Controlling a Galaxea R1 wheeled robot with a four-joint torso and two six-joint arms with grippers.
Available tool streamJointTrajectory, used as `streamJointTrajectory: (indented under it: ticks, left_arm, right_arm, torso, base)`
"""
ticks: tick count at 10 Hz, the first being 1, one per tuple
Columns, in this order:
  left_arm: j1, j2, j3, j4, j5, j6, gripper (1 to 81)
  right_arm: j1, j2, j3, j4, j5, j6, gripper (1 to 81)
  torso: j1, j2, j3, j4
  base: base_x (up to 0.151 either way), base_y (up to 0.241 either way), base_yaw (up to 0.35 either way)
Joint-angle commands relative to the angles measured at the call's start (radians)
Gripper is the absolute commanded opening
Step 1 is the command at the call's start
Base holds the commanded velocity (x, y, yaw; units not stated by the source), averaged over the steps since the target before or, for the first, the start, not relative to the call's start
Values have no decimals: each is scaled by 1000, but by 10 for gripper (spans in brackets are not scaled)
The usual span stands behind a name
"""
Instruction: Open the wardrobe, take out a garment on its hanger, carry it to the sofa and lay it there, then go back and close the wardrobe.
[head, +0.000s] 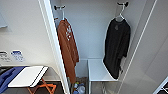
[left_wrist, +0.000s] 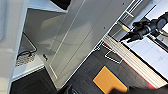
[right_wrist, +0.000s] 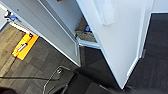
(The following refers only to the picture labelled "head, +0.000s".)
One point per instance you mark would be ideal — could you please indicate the white hanger of orange garment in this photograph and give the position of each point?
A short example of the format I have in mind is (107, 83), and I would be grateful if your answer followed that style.
(62, 15)

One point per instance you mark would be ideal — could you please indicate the white wardrobe door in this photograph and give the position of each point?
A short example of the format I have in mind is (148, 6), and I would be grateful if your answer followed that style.
(146, 50)
(51, 33)

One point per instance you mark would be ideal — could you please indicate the white wardrobe carcass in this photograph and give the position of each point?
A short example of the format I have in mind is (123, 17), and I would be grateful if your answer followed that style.
(90, 33)

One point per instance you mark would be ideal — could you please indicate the white hanger of black garment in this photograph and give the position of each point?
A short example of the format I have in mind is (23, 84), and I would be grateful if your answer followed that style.
(120, 15)

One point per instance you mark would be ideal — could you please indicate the brown box of bottles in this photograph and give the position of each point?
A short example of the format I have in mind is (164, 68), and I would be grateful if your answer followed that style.
(80, 81)

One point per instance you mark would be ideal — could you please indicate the orange hanging garment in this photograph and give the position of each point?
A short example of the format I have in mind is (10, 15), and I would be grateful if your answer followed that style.
(68, 50)

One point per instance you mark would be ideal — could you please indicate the grey wall panel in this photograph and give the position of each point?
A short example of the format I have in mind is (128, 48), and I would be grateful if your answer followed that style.
(2, 21)

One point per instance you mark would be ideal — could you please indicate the white sticker with orange band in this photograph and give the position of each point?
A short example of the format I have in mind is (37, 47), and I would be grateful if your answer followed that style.
(55, 18)

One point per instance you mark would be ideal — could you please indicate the blue and white wall label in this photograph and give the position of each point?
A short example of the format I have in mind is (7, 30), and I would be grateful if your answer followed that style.
(16, 55)

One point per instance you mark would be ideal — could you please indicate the black hook above orange garment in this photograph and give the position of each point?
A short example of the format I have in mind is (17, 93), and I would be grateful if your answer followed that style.
(60, 7)

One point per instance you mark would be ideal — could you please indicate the white inner shelf box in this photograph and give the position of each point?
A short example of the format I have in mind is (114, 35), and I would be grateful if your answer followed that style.
(100, 70)

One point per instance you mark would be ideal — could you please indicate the orange metal frame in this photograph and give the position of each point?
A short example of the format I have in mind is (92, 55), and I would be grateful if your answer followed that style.
(43, 88)

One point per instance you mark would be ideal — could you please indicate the white flat board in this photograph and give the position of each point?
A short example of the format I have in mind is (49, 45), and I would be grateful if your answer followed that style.
(28, 76)

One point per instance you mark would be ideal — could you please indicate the white bottle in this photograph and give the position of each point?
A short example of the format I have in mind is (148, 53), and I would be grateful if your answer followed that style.
(81, 89)

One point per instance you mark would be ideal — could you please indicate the black hanging garment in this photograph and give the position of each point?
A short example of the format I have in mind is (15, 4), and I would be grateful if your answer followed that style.
(116, 46)

